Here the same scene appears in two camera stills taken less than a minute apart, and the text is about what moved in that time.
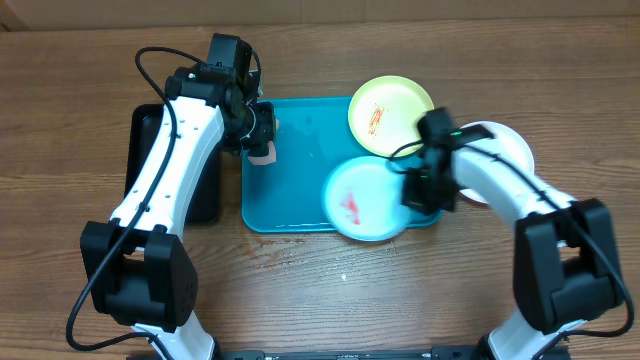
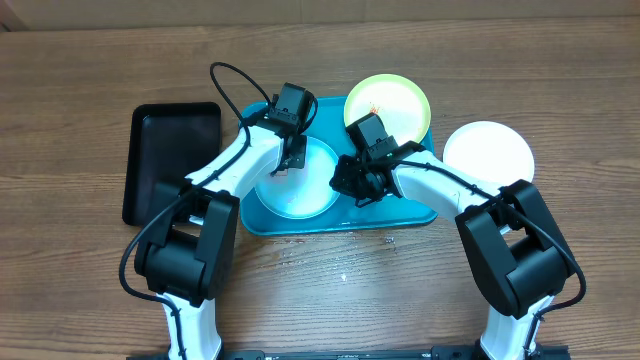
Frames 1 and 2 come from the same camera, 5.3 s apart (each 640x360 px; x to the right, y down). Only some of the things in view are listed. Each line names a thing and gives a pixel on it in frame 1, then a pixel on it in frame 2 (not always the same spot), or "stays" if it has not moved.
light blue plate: (363, 199) to (302, 193)
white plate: (506, 144) stays
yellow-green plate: (384, 113) stays
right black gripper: (413, 200) to (351, 185)
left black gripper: (268, 118) to (300, 163)
